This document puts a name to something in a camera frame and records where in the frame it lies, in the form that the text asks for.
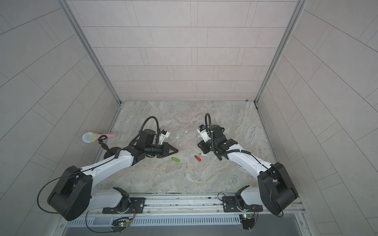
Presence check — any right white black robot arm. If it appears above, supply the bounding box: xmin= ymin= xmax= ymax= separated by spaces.
xmin=197 ymin=113 xmax=298 ymax=217

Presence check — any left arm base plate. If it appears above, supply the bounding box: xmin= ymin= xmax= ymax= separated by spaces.
xmin=102 ymin=198 xmax=146 ymax=214

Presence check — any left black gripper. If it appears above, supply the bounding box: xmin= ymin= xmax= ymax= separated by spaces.
xmin=145 ymin=142 xmax=179 ymax=158

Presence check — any white ventilation grille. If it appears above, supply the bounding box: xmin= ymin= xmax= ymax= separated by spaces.
xmin=67 ymin=214 xmax=241 ymax=229

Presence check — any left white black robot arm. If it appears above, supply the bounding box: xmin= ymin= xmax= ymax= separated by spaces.
xmin=47 ymin=127 xmax=178 ymax=221

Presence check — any pink yellow toy microphone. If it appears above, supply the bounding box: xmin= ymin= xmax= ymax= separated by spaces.
xmin=82 ymin=132 xmax=115 ymax=143

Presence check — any red usb drive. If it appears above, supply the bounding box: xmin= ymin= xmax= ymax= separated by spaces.
xmin=194 ymin=155 xmax=201 ymax=162

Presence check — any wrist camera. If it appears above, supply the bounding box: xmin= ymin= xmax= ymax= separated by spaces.
xmin=197 ymin=124 xmax=211 ymax=142
xmin=158 ymin=129 xmax=170 ymax=145

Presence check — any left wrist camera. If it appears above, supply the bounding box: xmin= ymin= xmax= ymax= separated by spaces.
xmin=158 ymin=129 xmax=170 ymax=145

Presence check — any circuit board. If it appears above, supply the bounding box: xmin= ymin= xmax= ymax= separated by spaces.
xmin=111 ymin=217 xmax=132 ymax=233
xmin=240 ymin=214 xmax=256 ymax=231

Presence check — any aluminium rail frame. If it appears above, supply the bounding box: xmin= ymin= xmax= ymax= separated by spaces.
xmin=58 ymin=191 xmax=306 ymax=217

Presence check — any green usb drive lower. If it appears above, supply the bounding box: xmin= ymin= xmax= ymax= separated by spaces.
xmin=171 ymin=157 xmax=180 ymax=163

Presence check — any right circuit board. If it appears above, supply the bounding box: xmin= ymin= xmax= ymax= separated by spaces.
xmin=240 ymin=214 xmax=256 ymax=231

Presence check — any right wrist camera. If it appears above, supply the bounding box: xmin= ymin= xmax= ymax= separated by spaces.
xmin=197 ymin=124 xmax=211 ymax=142

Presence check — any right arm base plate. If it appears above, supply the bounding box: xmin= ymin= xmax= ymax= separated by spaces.
xmin=221 ymin=196 xmax=263 ymax=213

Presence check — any left circuit board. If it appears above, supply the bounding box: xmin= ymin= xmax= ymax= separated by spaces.
xmin=111 ymin=217 xmax=132 ymax=233

